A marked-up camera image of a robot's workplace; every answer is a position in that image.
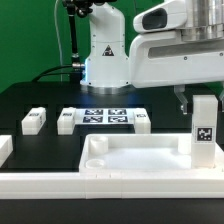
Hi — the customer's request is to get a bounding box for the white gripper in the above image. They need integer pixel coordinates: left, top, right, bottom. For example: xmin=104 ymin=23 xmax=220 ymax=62
xmin=129 ymin=0 xmax=224 ymax=115

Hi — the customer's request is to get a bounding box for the white desk top tray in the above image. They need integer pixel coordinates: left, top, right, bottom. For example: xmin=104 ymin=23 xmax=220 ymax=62
xmin=78 ymin=132 xmax=224 ymax=174

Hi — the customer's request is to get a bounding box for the fiducial marker sheet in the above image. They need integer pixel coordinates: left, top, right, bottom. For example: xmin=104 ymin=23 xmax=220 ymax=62
xmin=75 ymin=108 xmax=134 ymax=125

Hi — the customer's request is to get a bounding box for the white left fence piece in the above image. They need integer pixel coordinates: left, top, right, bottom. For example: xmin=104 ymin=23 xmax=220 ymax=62
xmin=0 ymin=135 xmax=13 ymax=167

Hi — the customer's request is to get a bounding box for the white front fence rail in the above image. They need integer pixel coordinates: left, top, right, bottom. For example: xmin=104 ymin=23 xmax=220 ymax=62
xmin=0 ymin=170 xmax=224 ymax=199

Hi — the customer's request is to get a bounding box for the grey thin cable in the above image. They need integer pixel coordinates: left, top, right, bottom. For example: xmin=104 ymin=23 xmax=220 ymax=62
xmin=54 ymin=0 xmax=65 ymax=82

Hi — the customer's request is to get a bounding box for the black cable hose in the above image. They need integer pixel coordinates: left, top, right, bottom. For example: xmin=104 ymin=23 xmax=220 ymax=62
xmin=31 ymin=0 xmax=93 ymax=83

